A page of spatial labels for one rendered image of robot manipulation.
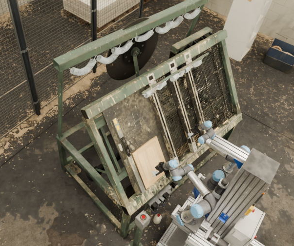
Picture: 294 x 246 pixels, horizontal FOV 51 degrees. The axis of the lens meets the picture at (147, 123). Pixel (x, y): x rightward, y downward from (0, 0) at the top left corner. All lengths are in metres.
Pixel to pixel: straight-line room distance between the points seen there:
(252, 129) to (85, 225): 3.26
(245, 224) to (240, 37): 4.36
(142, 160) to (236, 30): 4.08
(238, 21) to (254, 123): 2.10
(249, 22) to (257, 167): 4.33
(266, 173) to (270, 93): 4.09
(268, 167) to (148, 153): 1.37
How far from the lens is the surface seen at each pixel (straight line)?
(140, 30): 3.42
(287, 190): 5.35
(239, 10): 6.61
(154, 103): 3.40
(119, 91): 3.06
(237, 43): 6.90
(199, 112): 3.92
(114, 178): 3.26
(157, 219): 4.29
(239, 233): 3.30
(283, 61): 7.19
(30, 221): 4.48
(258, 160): 2.72
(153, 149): 3.53
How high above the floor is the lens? 4.07
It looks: 50 degrees down
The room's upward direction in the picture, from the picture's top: 11 degrees clockwise
